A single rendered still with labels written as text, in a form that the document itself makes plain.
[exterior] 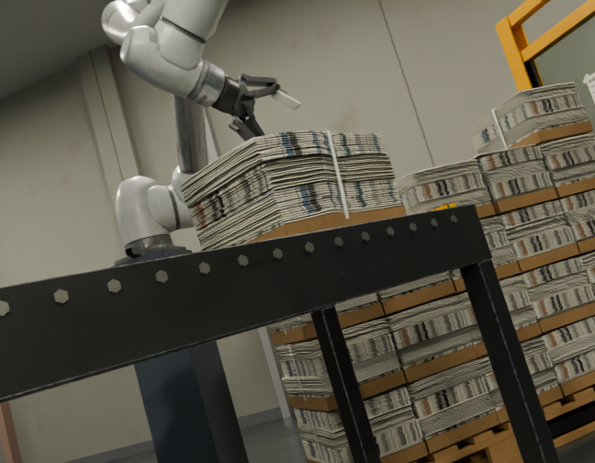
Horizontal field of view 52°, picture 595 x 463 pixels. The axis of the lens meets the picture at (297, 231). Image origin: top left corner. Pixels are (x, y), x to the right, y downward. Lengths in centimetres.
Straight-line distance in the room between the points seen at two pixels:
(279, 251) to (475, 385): 140
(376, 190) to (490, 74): 337
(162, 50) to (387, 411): 131
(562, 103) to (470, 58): 203
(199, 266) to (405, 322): 132
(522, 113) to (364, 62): 233
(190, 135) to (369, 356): 91
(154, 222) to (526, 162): 142
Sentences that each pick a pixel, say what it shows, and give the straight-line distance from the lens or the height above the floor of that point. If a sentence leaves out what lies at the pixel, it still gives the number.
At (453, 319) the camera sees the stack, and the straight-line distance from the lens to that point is 217.
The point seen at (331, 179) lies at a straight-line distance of 126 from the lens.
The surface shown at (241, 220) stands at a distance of 123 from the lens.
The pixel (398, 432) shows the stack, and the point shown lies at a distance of 207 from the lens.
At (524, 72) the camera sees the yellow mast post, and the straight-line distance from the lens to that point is 339.
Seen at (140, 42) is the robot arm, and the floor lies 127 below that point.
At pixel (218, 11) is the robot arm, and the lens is 129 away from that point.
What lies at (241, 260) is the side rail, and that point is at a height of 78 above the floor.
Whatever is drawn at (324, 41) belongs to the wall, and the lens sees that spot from 492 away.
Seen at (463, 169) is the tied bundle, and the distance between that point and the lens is 234.
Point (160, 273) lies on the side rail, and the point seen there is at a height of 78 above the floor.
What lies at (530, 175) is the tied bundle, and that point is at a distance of 252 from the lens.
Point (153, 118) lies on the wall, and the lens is 531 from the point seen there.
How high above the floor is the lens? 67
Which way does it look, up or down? 8 degrees up
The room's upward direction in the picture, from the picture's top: 16 degrees counter-clockwise
